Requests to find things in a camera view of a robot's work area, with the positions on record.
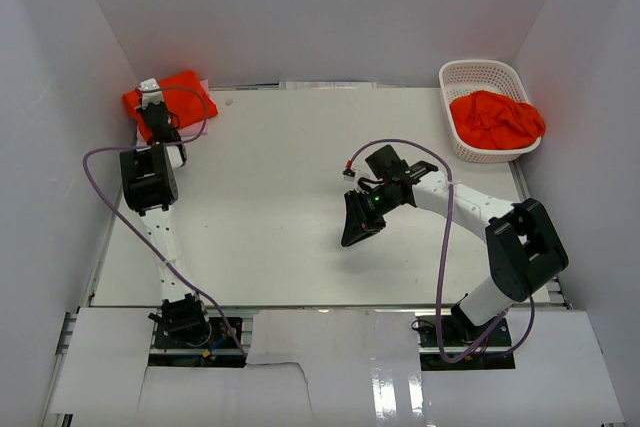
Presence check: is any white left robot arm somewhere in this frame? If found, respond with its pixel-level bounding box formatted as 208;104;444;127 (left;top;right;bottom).
119;101;212;346

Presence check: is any orange t shirt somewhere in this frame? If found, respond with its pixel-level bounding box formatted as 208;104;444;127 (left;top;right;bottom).
122;70;218;142
449;90;546;150

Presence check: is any white paper strip at wall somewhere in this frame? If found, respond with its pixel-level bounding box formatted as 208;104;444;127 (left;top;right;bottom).
278;80;378;90

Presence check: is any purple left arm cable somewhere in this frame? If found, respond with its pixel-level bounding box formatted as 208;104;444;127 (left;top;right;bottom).
82;86;249;356

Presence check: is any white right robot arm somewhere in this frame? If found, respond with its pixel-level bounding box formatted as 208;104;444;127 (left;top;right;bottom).
341;171;569;346

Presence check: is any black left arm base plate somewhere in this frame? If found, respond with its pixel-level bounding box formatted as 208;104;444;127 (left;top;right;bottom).
148;317;246;368

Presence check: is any white perforated plastic basket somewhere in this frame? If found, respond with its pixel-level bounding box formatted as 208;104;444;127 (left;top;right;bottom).
438;59;546;164

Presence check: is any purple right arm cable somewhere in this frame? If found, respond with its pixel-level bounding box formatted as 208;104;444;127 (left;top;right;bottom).
343;139;536;364

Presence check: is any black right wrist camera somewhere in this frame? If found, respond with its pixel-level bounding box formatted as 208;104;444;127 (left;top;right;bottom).
365;144;408;181

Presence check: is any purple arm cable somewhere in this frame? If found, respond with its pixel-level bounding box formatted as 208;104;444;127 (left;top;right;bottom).
82;86;249;356
343;139;536;364

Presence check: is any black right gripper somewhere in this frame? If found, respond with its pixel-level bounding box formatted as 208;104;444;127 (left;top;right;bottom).
341;183;402;248

